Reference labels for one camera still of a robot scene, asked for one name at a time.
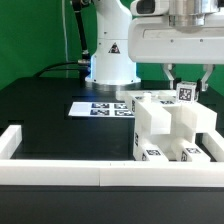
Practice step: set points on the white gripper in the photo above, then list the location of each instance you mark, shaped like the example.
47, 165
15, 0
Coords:
153, 40

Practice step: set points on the white chair back part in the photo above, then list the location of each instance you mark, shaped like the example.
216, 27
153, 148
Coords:
194, 115

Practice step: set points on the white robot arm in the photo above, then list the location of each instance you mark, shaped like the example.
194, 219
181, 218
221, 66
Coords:
111, 65

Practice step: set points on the white base tag sheet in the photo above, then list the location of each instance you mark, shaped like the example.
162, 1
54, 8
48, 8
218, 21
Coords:
99, 109

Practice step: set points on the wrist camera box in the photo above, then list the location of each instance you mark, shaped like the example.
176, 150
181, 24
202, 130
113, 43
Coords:
149, 7

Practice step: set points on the white obstacle fence wall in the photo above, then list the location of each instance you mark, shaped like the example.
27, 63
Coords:
100, 173

